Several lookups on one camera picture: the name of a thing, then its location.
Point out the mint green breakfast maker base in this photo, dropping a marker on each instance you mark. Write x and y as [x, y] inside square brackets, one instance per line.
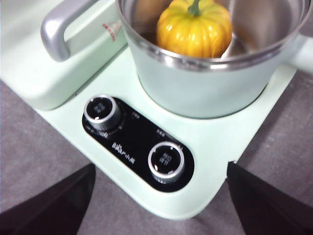
[220, 147]

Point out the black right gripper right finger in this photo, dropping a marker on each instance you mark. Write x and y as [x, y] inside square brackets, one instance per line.
[269, 208]

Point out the small yellow pumpkin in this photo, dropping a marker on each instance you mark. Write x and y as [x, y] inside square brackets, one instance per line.
[193, 36]

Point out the silver control knob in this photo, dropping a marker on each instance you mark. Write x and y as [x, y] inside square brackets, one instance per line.
[100, 110]
[166, 161]

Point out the small green steamer pot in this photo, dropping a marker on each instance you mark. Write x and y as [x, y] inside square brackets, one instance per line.
[195, 90]

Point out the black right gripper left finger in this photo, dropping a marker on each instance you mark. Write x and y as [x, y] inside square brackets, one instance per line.
[49, 210]

